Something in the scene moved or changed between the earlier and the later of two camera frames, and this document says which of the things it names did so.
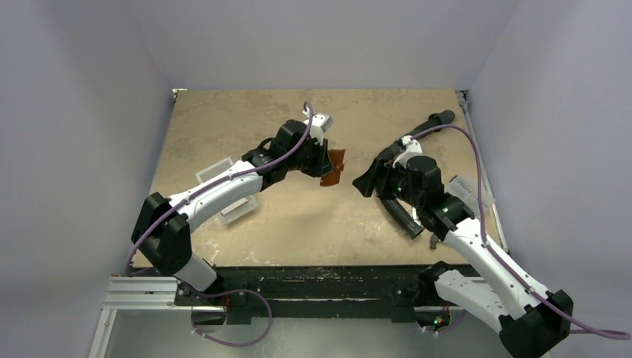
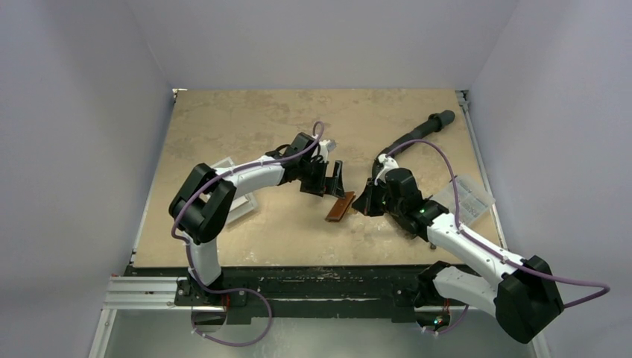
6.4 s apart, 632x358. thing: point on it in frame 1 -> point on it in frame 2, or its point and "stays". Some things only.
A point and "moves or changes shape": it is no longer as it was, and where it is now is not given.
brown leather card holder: x=337 y=159 moves or changes shape
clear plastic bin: x=236 y=209 stays
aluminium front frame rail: x=143 y=292 stays
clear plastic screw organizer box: x=466 y=189 stays
